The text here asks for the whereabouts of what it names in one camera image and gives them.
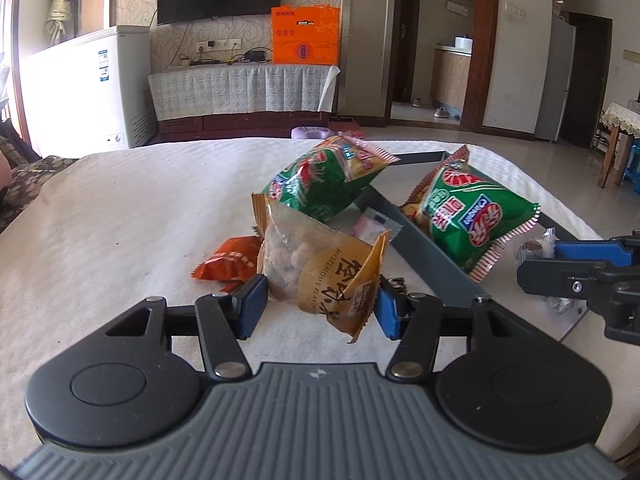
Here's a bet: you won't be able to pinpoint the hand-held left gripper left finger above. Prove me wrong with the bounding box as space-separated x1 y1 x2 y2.
102 274 271 382

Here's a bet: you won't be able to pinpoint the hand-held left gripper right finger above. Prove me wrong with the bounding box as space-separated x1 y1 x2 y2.
375 275 539 382

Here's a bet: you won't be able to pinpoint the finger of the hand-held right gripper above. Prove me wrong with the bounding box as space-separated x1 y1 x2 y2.
554 229 640 269
516 258 640 346

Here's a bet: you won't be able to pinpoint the clear candy packet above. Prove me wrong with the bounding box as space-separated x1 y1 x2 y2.
515 227 589 317

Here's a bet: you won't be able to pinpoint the grey tray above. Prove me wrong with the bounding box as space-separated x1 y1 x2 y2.
350 149 606 343

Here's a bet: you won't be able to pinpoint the golden brown snack bag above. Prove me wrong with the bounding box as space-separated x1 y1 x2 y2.
251 192 392 345

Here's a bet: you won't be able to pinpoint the orange-red snack packet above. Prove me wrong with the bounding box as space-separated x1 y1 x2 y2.
190 235 264 294

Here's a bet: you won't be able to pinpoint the pink white snack packet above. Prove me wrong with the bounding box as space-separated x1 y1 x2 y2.
350 208 404 242

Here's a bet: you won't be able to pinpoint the blue plastic stool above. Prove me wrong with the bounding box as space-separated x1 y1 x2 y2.
622 140 640 187

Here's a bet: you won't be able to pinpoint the green shrimp cracker bag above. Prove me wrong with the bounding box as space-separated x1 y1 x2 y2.
398 145 542 285
262 135 402 223

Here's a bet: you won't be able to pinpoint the wooden table with lace cloth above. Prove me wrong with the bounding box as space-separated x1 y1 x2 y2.
597 101 640 189

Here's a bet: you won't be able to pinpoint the white tablecloth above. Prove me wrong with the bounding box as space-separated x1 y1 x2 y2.
0 137 607 466

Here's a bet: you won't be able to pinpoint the dark wooden door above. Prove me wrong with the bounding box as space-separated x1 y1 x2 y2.
560 12 614 149

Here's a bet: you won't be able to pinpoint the silver refrigerator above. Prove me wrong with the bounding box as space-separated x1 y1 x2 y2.
534 15 577 144

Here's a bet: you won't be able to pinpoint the dark wooden television cabinet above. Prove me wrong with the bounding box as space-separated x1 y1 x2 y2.
145 109 361 147

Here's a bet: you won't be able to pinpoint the purple detergent bottle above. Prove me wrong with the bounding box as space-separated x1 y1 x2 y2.
291 126 334 141

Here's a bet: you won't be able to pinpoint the red floor mat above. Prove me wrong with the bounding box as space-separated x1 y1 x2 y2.
327 116 367 141

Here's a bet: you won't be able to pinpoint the patterned white cabinet cloth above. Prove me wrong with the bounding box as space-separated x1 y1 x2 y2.
147 63 341 122

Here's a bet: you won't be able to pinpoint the wooden kitchen counter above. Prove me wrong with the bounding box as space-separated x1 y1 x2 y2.
430 45 474 116

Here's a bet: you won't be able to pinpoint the dark patterned sofa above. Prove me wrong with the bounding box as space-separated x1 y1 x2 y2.
0 125 79 234

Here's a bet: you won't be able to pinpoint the white chest freezer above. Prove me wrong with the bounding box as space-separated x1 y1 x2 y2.
22 25 159 159

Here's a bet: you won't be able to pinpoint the orange gift box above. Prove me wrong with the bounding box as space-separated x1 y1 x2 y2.
270 5 342 66

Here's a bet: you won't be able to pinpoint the beige tied curtain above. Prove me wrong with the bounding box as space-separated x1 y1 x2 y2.
43 0 76 45

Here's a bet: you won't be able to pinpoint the white wall outlet strip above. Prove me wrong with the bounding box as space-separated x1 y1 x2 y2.
196 38 242 52

